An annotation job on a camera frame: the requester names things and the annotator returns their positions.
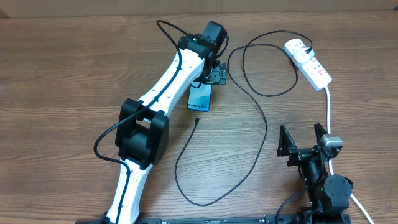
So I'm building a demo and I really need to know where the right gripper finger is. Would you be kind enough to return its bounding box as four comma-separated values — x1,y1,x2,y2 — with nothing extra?
313,123,329,145
277,124,297,157

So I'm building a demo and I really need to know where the Samsung Galaxy smartphone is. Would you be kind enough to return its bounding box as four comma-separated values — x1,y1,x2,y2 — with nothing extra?
187,84,212,112

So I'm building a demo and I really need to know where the black USB charging cable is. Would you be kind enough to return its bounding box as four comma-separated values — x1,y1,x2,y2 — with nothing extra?
174,30,313,207

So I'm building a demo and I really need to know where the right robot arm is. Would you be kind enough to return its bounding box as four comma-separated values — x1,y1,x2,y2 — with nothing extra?
275,123,353,223

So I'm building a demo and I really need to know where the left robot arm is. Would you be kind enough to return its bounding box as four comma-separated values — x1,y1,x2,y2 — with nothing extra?
99,21,228,223

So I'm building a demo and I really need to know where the white charger plug adapter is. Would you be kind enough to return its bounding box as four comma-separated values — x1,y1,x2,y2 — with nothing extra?
293,47,315,66

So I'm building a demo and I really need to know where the white power strip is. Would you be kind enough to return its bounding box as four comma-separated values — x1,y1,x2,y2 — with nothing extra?
284,39,332,91

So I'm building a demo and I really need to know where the white power strip cord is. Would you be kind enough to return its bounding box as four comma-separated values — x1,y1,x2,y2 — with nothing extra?
324,86,376,224

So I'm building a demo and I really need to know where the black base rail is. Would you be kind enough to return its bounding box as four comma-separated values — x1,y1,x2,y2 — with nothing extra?
75,214,351,224

